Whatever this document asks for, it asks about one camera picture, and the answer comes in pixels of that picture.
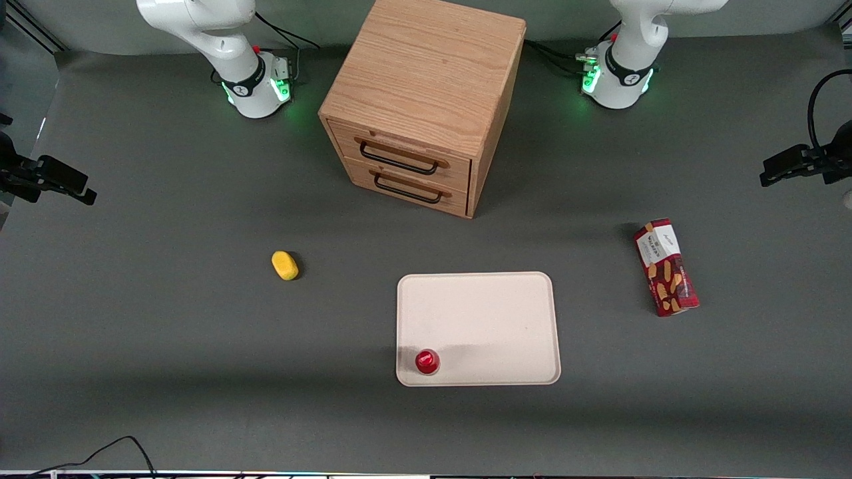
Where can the wooden drawer with notch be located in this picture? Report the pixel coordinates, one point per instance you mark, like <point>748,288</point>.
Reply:
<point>459,169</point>

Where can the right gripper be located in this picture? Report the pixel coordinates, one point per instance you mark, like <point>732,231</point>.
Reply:
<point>14,174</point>

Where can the wooden two-drawer cabinet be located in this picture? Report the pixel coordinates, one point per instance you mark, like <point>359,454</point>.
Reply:
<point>426,66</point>

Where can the plain wooden drawer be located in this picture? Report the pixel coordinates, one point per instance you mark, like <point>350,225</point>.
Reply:
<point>456,201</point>

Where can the yellow sponge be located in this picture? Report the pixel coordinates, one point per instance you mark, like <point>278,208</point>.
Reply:
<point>285,265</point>

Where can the beige plastic tray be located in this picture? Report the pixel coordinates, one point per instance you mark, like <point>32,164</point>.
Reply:
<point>492,319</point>

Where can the red cookie box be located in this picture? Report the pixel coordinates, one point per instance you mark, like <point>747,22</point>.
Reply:
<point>669,276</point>

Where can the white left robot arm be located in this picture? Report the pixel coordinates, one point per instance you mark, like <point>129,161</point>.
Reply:
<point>632,46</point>

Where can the black aluminium frame rail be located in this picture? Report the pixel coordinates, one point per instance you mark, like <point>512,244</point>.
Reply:
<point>33,26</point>

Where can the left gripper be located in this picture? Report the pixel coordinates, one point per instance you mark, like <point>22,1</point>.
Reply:
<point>831,166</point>

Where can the small red cup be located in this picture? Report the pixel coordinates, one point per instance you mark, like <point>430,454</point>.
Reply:
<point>426,361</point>

